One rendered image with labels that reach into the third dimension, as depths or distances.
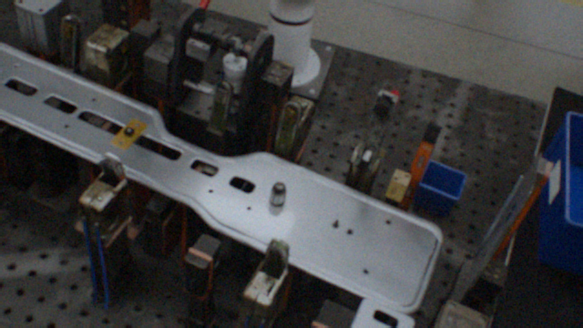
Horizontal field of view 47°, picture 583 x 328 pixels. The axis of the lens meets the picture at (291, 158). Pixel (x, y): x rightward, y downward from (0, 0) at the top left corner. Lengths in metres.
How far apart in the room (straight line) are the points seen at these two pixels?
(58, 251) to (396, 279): 0.78
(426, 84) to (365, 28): 1.41
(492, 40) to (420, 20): 0.39
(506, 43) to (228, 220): 2.66
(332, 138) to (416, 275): 0.70
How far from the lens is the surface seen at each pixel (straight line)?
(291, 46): 1.81
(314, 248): 1.27
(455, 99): 2.14
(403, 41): 3.50
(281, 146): 1.42
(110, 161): 1.25
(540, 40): 3.86
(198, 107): 1.54
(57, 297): 1.57
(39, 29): 1.61
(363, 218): 1.34
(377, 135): 1.32
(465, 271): 1.33
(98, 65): 1.55
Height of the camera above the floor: 2.03
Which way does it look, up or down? 47 degrees down
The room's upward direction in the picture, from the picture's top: 11 degrees clockwise
